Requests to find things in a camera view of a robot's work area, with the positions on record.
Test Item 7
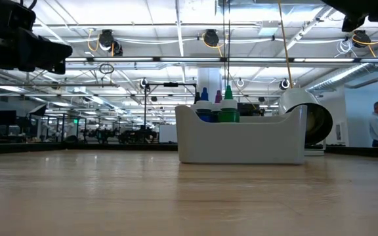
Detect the small black cord reel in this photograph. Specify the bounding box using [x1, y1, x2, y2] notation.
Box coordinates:
[278, 77, 291, 91]
[138, 77, 151, 92]

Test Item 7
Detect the white building column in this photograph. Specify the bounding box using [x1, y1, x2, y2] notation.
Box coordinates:
[197, 68, 224, 104]

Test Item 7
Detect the large blue-capped food coloring bottle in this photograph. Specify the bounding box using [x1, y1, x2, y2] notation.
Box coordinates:
[194, 87, 216, 123]

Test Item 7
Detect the silver ventilation duct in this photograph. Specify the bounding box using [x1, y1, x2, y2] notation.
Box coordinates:
[306, 41, 378, 93]

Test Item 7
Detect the yellow power cord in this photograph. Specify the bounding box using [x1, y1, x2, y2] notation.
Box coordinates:
[276, 0, 295, 89]

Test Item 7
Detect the black background robot rig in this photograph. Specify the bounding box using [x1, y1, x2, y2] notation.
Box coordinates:
[80, 126, 159, 145]

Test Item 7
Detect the white board panel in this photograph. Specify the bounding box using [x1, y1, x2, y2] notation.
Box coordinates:
[158, 124, 179, 144]

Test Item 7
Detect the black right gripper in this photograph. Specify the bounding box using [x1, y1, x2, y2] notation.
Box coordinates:
[322, 0, 378, 33]

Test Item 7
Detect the long light strip fixture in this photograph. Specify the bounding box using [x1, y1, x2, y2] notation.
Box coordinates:
[0, 56, 378, 65]

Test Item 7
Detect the white cylindrical device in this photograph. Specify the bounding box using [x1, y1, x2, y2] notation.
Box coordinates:
[278, 87, 334, 157]

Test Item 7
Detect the large magenta-capped food coloring bottle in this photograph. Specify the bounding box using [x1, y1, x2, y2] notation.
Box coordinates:
[211, 90, 223, 123]

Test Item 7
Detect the black computer monitor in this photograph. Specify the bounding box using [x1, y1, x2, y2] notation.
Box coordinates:
[0, 110, 18, 127]

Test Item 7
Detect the black gantry frame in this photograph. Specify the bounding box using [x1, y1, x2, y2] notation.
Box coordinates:
[142, 81, 199, 132]

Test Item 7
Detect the black cord reel yellow cable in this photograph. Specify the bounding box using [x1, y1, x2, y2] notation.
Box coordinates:
[350, 29, 373, 49]
[97, 28, 124, 57]
[202, 28, 221, 49]

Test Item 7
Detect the large green-capped food coloring bottle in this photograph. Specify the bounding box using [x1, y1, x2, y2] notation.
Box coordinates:
[217, 85, 241, 124]

